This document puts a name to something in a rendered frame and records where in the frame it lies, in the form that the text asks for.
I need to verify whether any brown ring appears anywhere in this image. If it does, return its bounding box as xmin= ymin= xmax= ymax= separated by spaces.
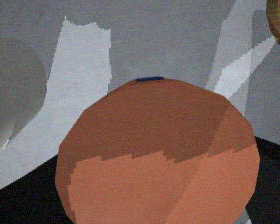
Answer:
xmin=266 ymin=0 xmax=280 ymax=44

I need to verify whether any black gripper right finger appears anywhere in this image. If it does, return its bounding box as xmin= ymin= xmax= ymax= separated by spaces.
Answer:
xmin=245 ymin=136 xmax=280 ymax=224

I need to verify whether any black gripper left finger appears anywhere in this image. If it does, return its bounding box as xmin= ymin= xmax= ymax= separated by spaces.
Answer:
xmin=0 ymin=155 xmax=73 ymax=224

